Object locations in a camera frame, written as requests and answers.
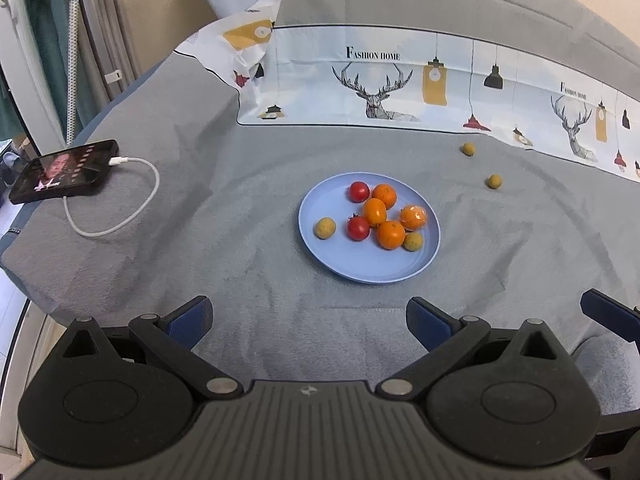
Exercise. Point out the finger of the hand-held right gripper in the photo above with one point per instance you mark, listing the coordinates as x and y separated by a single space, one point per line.
607 312

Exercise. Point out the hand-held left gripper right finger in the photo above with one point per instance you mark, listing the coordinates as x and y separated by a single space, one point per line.
430 320

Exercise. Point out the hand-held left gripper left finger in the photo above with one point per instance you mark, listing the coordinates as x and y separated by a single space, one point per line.
192 317

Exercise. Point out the yellow-green round fruit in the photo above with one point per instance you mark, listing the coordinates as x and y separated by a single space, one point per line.
324 228
494 181
468 149
413 242

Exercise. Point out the light blue plate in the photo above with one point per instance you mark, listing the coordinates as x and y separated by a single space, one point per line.
370 265

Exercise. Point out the round orange mandarin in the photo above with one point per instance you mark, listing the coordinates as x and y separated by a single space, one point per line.
390 235
385 195

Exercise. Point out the mandarin with white streaks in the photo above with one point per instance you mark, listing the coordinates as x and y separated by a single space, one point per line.
413 217

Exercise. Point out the red cherry tomato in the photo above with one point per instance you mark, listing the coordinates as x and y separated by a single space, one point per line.
359 191
358 228

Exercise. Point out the oval orange citrus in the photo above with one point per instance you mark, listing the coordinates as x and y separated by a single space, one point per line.
374 211

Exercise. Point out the grey bedspread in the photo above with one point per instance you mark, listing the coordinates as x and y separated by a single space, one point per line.
225 260

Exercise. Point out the black smartphone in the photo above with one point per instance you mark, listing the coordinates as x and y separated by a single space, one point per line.
65 170

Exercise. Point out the blue grey bed sheet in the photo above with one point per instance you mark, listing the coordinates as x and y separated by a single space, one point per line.
10 245

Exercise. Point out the deer and lamp printed cloth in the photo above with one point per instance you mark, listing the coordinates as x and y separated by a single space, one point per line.
310 85

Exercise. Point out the polka dot strip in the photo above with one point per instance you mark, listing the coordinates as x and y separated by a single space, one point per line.
73 70

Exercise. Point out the white grey curtain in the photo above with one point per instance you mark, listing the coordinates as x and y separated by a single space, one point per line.
110 20

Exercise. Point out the teal curtain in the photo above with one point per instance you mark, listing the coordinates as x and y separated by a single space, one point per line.
47 40

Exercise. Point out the white window frame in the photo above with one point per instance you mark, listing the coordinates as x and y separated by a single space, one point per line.
12 60

